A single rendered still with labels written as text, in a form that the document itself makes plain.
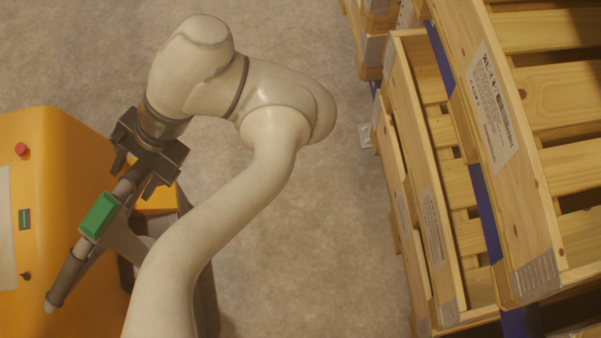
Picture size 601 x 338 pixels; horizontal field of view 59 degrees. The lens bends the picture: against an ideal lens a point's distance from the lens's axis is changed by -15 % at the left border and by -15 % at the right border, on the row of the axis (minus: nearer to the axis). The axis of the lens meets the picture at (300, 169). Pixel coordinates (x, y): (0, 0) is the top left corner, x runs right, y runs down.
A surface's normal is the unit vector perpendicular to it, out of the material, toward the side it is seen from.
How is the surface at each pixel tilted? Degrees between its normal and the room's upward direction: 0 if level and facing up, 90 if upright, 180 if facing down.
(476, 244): 0
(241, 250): 0
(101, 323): 74
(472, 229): 0
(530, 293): 90
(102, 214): 16
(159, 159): 62
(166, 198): 22
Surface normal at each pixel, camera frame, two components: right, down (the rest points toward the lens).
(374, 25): 0.17, 0.92
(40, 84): 0.00, -0.35
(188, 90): 0.09, 0.79
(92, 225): 0.22, -0.19
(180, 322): 0.70, -0.59
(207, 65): 0.36, 0.62
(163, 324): 0.28, -0.75
